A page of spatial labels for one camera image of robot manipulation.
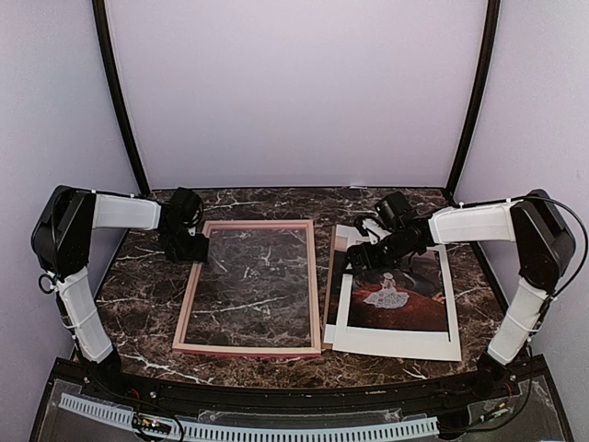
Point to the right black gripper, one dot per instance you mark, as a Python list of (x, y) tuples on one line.
[(353, 252)]

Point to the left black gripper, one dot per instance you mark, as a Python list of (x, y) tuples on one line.
[(199, 252)]

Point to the canyon photo print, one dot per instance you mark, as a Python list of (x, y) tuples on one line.
[(409, 298)]

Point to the clear acrylic sheet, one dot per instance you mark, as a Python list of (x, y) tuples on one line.
[(253, 291)]

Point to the white mat board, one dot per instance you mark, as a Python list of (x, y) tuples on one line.
[(428, 345)]

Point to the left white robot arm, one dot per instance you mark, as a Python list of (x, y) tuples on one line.
[(62, 237)]

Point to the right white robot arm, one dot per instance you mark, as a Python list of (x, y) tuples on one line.
[(533, 222)]

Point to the brown backing board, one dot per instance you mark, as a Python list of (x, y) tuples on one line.
[(327, 288)]

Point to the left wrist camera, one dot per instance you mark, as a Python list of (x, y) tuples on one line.
[(185, 210)]

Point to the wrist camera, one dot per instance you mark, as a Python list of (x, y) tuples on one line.
[(185, 210), (393, 213)]

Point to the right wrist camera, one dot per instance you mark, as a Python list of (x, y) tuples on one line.
[(393, 213)]

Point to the left black corner post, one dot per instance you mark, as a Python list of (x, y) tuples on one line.
[(107, 53)]

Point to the black corner post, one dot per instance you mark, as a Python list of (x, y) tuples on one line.
[(476, 97), (107, 53)]

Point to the white slotted cable duct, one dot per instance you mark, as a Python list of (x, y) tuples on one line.
[(125, 418)]

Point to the black front rail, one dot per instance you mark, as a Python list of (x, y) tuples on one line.
[(440, 394)]

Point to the right black corner post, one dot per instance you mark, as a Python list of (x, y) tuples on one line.
[(476, 97)]

